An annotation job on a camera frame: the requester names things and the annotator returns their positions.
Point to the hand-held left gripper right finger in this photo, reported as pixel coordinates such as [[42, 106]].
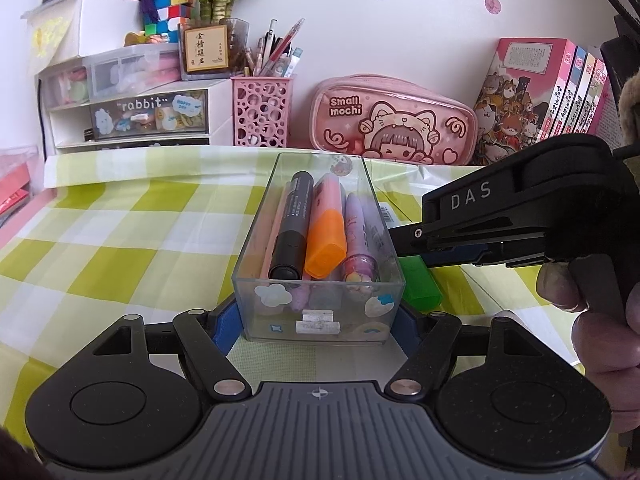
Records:
[[407, 327]]

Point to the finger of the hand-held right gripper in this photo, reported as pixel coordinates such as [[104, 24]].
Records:
[[455, 257], [450, 237]]

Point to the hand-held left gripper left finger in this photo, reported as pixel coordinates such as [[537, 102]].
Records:
[[227, 325]]

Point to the clear plastic organizer box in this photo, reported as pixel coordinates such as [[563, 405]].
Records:
[[260, 320]]

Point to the green highlighter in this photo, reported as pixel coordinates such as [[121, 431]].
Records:
[[420, 285]]

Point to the purple flower-cap pen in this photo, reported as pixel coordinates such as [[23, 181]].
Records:
[[357, 240]]

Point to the black marker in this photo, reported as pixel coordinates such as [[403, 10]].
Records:
[[292, 230]]

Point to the orange highlighter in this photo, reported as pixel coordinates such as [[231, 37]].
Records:
[[327, 240]]

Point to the person's right forearm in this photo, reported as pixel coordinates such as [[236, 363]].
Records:
[[631, 110]]

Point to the person's right hand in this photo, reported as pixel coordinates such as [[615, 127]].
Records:
[[610, 370]]

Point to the white eraser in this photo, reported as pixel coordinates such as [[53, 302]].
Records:
[[505, 314]]

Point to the light purple pen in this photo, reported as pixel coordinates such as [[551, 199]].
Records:
[[299, 295]]

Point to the pink cartoon cover book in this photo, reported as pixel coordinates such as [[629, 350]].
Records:
[[570, 95], [597, 100], [520, 100], [582, 97]]

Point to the stack of printed paper sheets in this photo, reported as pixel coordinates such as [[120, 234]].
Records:
[[612, 120]]

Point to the pink highlighter pen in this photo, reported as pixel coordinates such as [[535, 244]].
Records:
[[277, 220]]

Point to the green checked tablecloth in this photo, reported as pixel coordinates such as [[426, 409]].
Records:
[[125, 260]]

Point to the pink cartoon pencil case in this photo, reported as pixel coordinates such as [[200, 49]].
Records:
[[395, 120]]

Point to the pink perforated pen holder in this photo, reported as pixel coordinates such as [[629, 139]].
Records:
[[260, 115]]

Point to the white drawer organizer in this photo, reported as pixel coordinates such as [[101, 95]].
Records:
[[220, 110]]

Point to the red books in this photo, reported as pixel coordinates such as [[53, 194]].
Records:
[[15, 195]]

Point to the bunch of pens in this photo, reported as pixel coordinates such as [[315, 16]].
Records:
[[275, 55]]

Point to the clear plastic storage box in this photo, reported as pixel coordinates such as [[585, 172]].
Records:
[[132, 70]]

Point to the framed calligraphy sign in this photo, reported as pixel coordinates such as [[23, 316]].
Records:
[[205, 49]]

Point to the small yellow toy figures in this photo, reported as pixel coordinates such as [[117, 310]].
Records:
[[145, 39]]

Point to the lucky bamboo in glass vase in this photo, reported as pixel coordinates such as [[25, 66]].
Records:
[[217, 7]]

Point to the colourful puzzle cube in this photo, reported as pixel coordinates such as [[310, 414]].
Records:
[[167, 7]]

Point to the white storage box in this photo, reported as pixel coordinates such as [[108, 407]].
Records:
[[100, 25]]

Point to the round pink wall sticker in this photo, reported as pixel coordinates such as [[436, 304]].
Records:
[[492, 4]]

